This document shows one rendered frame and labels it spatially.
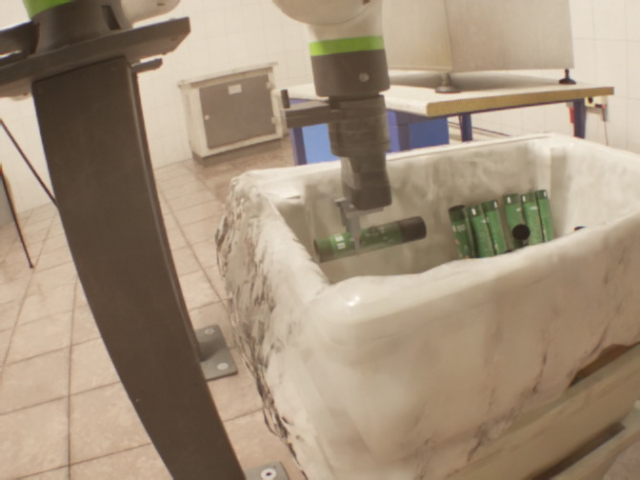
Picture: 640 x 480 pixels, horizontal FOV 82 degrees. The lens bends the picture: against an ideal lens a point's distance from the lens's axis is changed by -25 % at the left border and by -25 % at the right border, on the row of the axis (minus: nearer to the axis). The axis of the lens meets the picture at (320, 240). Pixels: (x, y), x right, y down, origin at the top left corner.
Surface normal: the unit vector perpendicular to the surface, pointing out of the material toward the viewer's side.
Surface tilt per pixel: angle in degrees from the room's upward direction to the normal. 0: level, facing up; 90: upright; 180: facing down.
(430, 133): 90
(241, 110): 90
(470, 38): 90
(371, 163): 101
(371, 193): 90
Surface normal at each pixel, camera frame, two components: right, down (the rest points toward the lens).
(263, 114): 0.43, 0.30
